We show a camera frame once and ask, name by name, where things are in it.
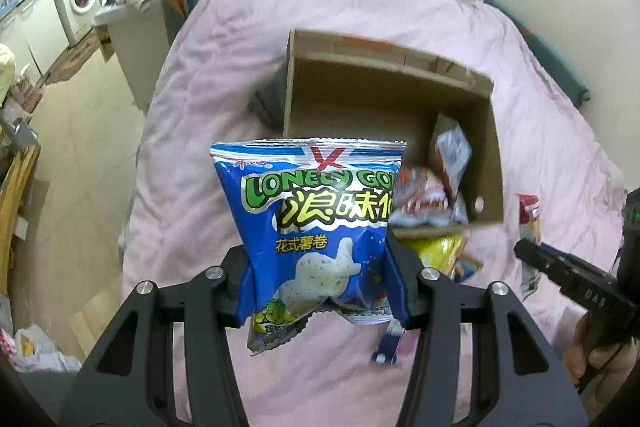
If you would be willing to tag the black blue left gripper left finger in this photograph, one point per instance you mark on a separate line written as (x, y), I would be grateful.
(128, 378)

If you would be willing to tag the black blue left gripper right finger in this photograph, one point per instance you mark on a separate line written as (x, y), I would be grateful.
(480, 359)

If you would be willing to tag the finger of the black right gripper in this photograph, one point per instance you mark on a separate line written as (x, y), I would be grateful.
(585, 284)

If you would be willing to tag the yellow snack bag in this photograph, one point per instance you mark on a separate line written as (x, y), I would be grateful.
(438, 252)

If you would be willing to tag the blue Lonely God chip bag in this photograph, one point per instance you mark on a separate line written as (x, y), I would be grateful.
(312, 215)

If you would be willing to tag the blue minion snack bag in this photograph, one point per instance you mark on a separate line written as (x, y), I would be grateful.
(529, 228)

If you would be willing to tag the person's right hand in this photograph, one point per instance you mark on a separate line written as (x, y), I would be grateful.
(615, 362)

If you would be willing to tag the pink bed duvet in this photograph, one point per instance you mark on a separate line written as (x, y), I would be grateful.
(180, 221)

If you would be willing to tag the white plastic bag on floor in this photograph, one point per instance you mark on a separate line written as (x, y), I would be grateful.
(36, 352)

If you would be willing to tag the pink white small sachet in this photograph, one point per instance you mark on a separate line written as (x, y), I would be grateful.
(388, 346)

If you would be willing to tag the teal bed edge cushion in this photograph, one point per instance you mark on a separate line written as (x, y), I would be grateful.
(559, 70)

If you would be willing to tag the white red snack packet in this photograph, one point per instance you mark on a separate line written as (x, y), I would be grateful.
(421, 198)

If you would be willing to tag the yellow wooden chair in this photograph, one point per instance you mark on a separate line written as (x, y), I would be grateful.
(12, 190)

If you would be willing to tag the dark grey object behind box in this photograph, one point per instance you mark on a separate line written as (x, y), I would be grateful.
(267, 103)

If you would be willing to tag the open cardboard box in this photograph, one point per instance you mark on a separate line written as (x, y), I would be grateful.
(343, 87)

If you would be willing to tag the white kitchen cabinet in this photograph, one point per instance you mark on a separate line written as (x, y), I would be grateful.
(33, 30)

